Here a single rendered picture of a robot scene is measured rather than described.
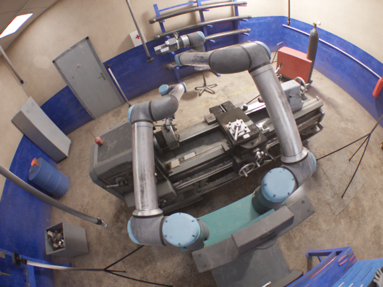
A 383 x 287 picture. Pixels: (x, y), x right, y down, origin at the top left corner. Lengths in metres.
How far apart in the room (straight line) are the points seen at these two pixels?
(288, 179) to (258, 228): 0.45
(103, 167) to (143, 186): 0.71
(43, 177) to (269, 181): 3.70
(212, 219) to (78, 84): 4.30
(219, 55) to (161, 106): 0.37
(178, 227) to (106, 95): 4.21
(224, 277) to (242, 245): 1.07
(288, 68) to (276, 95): 3.47
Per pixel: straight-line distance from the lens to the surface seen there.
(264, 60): 0.73
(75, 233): 2.98
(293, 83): 2.08
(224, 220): 0.94
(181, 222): 0.69
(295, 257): 2.39
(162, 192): 1.62
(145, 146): 0.77
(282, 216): 0.35
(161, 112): 0.81
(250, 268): 1.38
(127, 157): 1.30
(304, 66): 3.99
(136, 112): 0.84
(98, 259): 3.01
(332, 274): 1.67
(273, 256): 1.41
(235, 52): 0.68
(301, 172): 0.82
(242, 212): 0.95
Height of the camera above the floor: 2.20
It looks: 51 degrees down
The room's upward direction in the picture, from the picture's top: 20 degrees counter-clockwise
